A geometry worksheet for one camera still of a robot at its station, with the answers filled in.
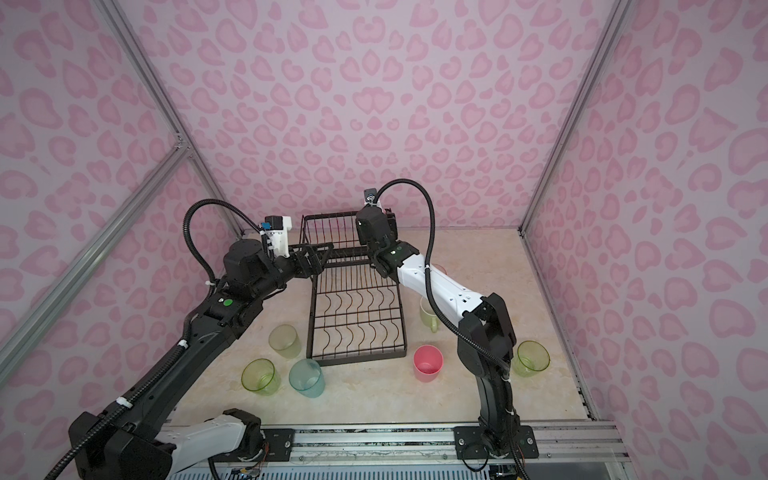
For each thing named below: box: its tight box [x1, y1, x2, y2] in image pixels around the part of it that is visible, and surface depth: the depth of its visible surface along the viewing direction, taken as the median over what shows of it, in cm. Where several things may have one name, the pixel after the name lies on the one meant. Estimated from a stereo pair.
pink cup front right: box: [413, 344, 444, 383], surface depth 85 cm
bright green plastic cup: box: [241, 358, 281, 396], surface depth 81 cm
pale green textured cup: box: [268, 324, 302, 359], surface depth 86 cm
